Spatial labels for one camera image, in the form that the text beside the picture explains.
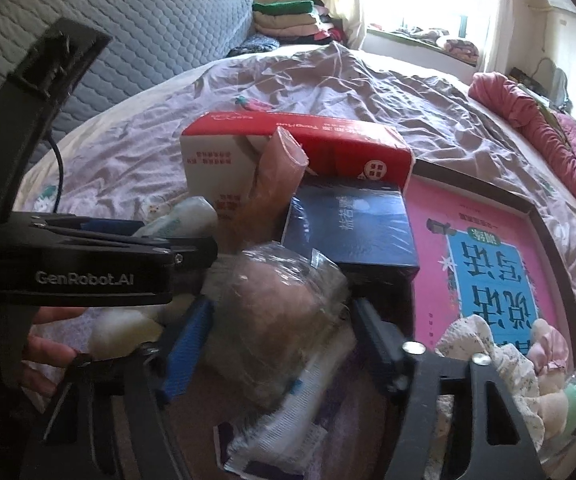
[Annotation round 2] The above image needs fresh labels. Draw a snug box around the dark rectangular box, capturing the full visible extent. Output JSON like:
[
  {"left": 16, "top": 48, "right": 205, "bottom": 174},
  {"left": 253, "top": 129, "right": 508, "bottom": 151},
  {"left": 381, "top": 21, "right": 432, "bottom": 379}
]
[{"left": 279, "top": 176, "right": 421, "bottom": 283}]

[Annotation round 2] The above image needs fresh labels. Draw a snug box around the grey quilted headboard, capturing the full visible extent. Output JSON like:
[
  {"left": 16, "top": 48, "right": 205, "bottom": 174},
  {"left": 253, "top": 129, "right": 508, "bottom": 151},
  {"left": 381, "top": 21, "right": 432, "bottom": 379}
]
[{"left": 0, "top": 0, "right": 256, "bottom": 211}]

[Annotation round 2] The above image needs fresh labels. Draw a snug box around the pink picture book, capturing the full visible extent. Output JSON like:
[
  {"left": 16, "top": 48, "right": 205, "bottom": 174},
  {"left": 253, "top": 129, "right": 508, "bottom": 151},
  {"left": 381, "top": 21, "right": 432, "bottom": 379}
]
[{"left": 405, "top": 177, "right": 576, "bottom": 356}]

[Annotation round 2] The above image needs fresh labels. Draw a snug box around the person's left hand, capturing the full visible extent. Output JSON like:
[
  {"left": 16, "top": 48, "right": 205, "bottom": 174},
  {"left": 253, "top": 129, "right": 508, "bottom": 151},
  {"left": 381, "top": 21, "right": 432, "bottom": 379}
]
[{"left": 20, "top": 306, "right": 89, "bottom": 398}]

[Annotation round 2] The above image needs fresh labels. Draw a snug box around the red and white box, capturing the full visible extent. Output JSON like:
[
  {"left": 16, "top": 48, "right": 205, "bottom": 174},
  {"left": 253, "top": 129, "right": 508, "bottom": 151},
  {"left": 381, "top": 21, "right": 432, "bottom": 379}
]
[{"left": 180, "top": 110, "right": 415, "bottom": 241}]

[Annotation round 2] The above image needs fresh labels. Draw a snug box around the cream window curtain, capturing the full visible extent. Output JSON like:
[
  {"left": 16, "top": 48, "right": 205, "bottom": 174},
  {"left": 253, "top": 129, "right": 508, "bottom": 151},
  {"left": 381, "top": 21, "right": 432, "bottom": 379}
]
[
  {"left": 478, "top": 0, "right": 524, "bottom": 76},
  {"left": 318, "top": 0, "right": 369, "bottom": 51}
]

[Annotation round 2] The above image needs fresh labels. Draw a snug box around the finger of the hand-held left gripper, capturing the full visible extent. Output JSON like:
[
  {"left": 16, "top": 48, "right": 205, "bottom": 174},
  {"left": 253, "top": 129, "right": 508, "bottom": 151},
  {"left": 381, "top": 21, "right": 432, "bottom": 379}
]
[
  {"left": 47, "top": 231, "right": 219, "bottom": 269},
  {"left": 30, "top": 212, "right": 144, "bottom": 237}
]

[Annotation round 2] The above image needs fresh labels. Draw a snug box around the arched vanity mirror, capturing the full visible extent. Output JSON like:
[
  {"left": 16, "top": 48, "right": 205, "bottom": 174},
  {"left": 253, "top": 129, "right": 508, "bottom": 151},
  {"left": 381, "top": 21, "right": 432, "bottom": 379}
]
[{"left": 535, "top": 57, "right": 569, "bottom": 111}]

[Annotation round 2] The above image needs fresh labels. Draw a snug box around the flesh pink tube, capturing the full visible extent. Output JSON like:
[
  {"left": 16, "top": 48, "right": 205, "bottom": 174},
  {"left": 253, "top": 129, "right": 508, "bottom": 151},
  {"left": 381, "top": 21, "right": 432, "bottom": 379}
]
[{"left": 248, "top": 126, "right": 310, "bottom": 221}]

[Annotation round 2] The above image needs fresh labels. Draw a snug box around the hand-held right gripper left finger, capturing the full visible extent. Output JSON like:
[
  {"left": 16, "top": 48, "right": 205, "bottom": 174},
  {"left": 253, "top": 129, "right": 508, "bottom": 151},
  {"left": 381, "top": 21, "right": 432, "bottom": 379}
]
[{"left": 43, "top": 297, "right": 216, "bottom": 480}]

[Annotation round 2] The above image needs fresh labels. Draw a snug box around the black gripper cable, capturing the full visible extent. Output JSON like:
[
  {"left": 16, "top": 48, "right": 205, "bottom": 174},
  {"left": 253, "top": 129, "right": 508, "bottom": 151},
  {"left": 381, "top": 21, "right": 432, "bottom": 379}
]
[{"left": 45, "top": 127, "right": 66, "bottom": 216}]

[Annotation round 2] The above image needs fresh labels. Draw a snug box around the dark shallow box tray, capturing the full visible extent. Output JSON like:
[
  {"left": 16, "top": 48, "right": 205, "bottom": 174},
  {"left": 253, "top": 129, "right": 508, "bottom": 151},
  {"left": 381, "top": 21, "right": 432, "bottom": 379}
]
[{"left": 403, "top": 159, "right": 576, "bottom": 461}]

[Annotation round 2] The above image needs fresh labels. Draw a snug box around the mauve floral bed sheet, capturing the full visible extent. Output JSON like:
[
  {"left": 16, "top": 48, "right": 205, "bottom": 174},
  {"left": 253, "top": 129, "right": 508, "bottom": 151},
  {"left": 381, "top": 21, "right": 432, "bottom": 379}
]
[{"left": 13, "top": 42, "right": 576, "bottom": 480}]

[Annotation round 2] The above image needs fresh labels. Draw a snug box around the stack of folded clothes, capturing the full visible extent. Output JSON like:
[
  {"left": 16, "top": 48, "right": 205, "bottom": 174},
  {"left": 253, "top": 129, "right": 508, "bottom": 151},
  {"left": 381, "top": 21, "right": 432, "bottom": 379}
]
[{"left": 252, "top": 0, "right": 349, "bottom": 46}]

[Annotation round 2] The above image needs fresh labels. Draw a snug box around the white tissue packet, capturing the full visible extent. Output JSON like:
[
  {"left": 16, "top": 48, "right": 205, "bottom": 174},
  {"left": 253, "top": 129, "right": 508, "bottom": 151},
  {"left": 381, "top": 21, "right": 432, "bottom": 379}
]
[{"left": 215, "top": 360, "right": 339, "bottom": 476}]

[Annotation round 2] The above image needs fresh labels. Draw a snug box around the white floral cloth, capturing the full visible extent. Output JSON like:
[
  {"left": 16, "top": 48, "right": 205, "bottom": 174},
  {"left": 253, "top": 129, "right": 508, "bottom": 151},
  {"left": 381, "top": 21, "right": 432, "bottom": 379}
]
[{"left": 435, "top": 317, "right": 541, "bottom": 461}]

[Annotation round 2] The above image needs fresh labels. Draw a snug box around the white plastic bottle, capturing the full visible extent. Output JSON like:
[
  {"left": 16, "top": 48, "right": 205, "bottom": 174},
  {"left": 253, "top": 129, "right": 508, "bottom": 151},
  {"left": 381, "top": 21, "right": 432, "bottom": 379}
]
[{"left": 133, "top": 196, "right": 219, "bottom": 238}]

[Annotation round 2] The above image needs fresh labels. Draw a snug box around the plastic-wrapped pink soft item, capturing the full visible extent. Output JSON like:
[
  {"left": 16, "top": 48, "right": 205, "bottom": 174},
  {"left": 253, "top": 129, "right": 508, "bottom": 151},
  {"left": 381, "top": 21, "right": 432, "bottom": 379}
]
[{"left": 203, "top": 242, "right": 356, "bottom": 411}]

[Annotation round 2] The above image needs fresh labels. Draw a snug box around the bedding pile on windowsill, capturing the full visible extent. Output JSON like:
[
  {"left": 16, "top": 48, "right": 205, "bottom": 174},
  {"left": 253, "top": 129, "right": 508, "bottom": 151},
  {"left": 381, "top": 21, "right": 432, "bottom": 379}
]
[{"left": 368, "top": 22, "right": 481, "bottom": 66}]

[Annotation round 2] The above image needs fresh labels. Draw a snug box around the dark blue patterned cloth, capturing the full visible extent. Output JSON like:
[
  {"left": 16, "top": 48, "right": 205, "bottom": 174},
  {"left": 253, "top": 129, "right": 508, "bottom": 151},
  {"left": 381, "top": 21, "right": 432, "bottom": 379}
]
[{"left": 228, "top": 35, "right": 281, "bottom": 58}]

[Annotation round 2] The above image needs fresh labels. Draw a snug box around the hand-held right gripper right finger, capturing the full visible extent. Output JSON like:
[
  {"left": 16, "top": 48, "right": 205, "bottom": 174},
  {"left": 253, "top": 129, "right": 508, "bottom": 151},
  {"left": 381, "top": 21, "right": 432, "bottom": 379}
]
[{"left": 353, "top": 297, "right": 544, "bottom": 480}]

